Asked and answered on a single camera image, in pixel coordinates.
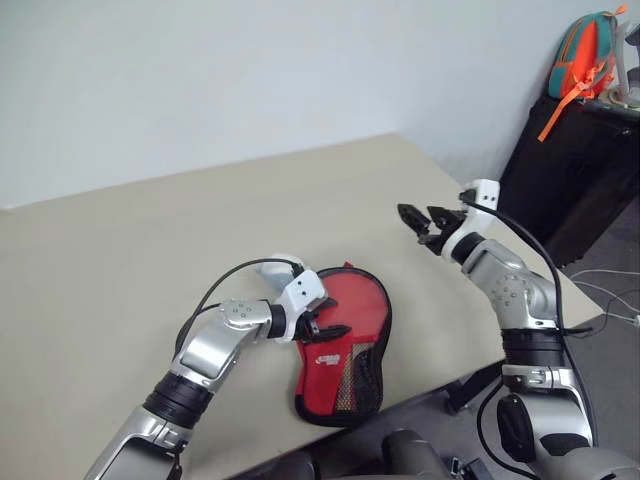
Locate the large dark grey rounded shape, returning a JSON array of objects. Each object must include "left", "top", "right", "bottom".
[{"left": 380, "top": 428, "right": 452, "bottom": 480}]

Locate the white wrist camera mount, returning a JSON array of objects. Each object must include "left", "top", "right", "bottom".
[
  {"left": 442, "top": 178, "right": 502, "bottom": 264},
  {"left": 276, "top": 270, "right": 329, "bottom": 345}
]

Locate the teal and orange backpack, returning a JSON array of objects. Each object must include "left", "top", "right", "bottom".
[{"left": 537, "top": 3, "right": 630, "bottom": 144}]

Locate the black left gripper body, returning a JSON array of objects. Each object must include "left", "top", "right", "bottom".
[{"left": 294, "top": 310, "right": 322, "bottom": 346}]

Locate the small dark grey rounded shape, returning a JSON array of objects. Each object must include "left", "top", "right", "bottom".
[{"left": 276, "top": 449, "right": 319, "bottom": 480}]

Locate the black cabinet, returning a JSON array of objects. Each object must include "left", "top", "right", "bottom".
[{"left": 498, "top": 93, "right": 640, "bottom": 267}]

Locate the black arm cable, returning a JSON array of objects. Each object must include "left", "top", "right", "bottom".
[
  {"left": 477, "top": 205, "right": 601, "bottom": 464},
  {"left": 175, "top": 257, "right": 301, "bottom": 352}
]

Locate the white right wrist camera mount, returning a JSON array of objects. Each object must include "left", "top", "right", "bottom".
[{"left": 442, "top": 178, "right": 502, "bottom": 264}]

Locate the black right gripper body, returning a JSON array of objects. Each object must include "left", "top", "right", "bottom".
[{"left": 417, "top": 213, "right": 469, "bottom": 256}]

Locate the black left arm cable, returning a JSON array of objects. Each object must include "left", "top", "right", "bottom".
[{"left": 175, "top": 257, "right": 301, "bottom": 352}]

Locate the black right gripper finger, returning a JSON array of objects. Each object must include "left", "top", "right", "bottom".
[
  {"left": 426, "top": 204, "right": 465, "bottom": 227},
  {"left": 396, "top": 202, "right": 433, "bottom": 238}
]

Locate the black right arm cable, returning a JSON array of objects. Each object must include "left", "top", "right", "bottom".
[{"left": 477, "top": 205, "right": 601, "bottom": 464}]

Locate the white floor cable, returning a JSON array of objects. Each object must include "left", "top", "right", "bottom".
[{"left": 568, "top": 268, "right": 640, "bottom": 327}]

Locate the black table leg bracket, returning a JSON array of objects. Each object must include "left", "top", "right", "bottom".
[{"left": 443, "top": 368, "right": 504, "bottom": 417}]

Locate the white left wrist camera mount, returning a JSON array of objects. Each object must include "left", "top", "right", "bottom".
[{"left": 276, "top": 270, "right": 329, "bottom": 345}]

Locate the white stand post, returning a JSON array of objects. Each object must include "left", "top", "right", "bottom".
[{"left": 613, "top": 19, "right": 640, "bottom": 104}]

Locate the red paddle case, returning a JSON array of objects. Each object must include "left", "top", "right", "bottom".
[{"left": 291, "top": 260, "right": 395, "bottom": 429}]

